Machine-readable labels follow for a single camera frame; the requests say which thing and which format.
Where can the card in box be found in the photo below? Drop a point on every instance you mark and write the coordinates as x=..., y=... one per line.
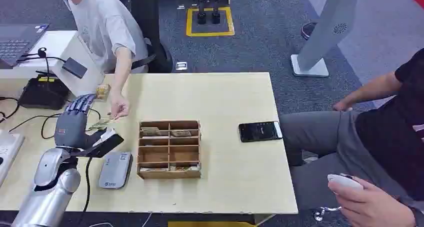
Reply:
x=153, y=169
x=184, y=168
x=181, y=133
x=150, y=131

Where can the black smartphone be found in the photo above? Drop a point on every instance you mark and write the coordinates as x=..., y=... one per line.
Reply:
x=260, y=131

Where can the person's hand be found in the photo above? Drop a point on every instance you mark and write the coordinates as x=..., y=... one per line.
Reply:
x=119, y=107

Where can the person in black shirt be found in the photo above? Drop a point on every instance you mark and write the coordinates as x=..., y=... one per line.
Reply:
x=381, y=139

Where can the black box device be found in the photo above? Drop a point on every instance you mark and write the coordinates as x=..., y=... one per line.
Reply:
x=43, y=93

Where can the metal floor socket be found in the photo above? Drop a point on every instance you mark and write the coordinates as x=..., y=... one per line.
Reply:
x=181, y=66

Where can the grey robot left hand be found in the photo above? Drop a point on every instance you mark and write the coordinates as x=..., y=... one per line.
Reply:
x=71, y=129

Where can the wooden compartment card box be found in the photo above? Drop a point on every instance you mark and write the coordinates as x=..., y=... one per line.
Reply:
x=169, y=149

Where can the white power strip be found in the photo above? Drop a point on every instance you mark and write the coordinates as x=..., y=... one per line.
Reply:
x=7, y=151

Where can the black power adapter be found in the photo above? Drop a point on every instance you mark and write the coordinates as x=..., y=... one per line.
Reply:
x=75, y=67

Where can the person in grey shirt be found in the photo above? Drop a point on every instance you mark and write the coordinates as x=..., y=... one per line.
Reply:
x=102, y=23

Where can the dark laptop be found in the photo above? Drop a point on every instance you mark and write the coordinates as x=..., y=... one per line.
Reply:
x=16, y=41

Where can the dark round base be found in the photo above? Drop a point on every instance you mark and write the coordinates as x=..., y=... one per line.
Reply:
x=308, y=30

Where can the person's right hand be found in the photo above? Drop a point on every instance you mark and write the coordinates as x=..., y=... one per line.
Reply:
x=371, y=205

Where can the grey flat card reader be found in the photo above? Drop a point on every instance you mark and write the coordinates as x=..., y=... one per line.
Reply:
x=115, y=170

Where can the small stack of cards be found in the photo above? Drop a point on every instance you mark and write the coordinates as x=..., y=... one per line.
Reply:
x=102, y=91

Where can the person's left hand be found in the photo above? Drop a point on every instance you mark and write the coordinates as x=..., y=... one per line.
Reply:
x=342, y=105

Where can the white handheld controller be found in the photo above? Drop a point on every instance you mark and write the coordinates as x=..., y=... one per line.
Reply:
x=344, y=181

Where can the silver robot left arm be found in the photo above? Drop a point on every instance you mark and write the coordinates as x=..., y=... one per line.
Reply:
x=49, y=192

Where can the printed card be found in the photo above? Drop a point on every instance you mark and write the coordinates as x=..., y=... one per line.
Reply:
x=99, y=123

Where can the black office chair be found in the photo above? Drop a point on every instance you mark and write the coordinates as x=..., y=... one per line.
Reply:
x=155, y=36

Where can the black robot foot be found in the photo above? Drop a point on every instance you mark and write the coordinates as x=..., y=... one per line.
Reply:
x=216, y=16
x=201, y=17

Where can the yellow floor tape square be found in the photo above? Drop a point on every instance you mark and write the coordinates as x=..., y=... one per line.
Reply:
x=209, y=21

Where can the white side desk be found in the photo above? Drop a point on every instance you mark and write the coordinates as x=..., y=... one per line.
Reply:
x=56, y=50

